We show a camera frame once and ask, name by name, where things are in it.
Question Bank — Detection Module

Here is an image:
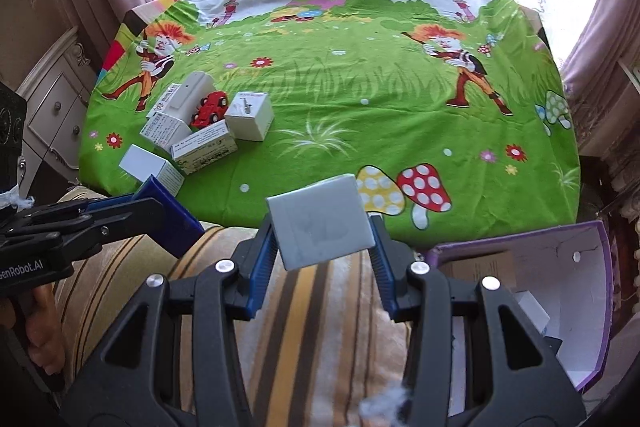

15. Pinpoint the plain white square box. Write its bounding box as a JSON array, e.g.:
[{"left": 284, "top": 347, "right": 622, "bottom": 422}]
[{"left": 267, "top": 174, "right": 375, "bottom": 271}]

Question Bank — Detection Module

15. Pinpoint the blue plastic cube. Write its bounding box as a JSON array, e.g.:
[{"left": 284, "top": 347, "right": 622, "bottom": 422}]
[{"left": 132, "top": 176, "right": 205, "bottom": 259}]

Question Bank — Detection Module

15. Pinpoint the person left hand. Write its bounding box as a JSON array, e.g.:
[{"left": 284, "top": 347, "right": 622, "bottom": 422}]
[{"left": 25, "top": 284, "right": 65, "bottom": 375}]

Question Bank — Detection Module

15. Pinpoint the striped beige cushion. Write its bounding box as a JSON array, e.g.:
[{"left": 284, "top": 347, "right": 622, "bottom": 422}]
[{"left": 52, "top": 185, "right": 457, "bottom": 427}]

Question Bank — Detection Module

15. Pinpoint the white barcode medicine box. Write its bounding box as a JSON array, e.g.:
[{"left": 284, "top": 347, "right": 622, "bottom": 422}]
[{"left": 170, "top": 120, "right": 238, "bottom": 174}]

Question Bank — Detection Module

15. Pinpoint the brown cardboard box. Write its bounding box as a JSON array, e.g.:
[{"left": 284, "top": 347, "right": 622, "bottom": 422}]
[{"left": 439, "top": 251, "right": 518, "bottom": 289}]

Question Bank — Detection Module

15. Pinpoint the white flat box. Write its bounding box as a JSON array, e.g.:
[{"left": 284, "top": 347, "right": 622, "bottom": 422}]
[{"left": 119, "top": 145, "right": 184, "bottom": 196}]

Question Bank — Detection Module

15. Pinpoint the white saxophone music box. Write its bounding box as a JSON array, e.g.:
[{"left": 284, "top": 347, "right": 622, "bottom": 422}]
[{"left": 224, "top": 91, "right": 274, "bottom": 142}]

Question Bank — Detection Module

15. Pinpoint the red toy car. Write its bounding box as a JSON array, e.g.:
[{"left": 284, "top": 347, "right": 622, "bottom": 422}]
[{"left": 190, "top": 91, "right": 229, "bottom": 130}]

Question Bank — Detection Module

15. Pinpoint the cream drawer cabinet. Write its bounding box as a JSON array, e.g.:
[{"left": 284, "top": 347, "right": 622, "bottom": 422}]
[{"left": 16, "top": 27, "right": 96, "bottom": 197}]

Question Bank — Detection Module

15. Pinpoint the white text medicine box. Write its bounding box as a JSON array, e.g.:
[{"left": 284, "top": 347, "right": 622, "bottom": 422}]
[{"left": 140, "top": 112, "right": 192, "bottom": 153}]

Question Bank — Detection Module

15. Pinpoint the green cartoon tablecloth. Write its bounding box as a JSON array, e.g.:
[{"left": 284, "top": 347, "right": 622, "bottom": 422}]
[{"left": 79, "top": 0, "right": 580, "bottom": 246}]

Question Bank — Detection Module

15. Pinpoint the white plastic device case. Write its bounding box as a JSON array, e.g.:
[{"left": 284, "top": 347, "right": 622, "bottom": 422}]
[{"left": 163, "top": 70, "right": 216, "bottom": 124}]

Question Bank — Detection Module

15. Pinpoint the purple white cardboard box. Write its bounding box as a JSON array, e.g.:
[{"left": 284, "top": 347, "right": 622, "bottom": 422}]
[{"left": 405, "top": 221, "right": 612, "bottom": 426}]

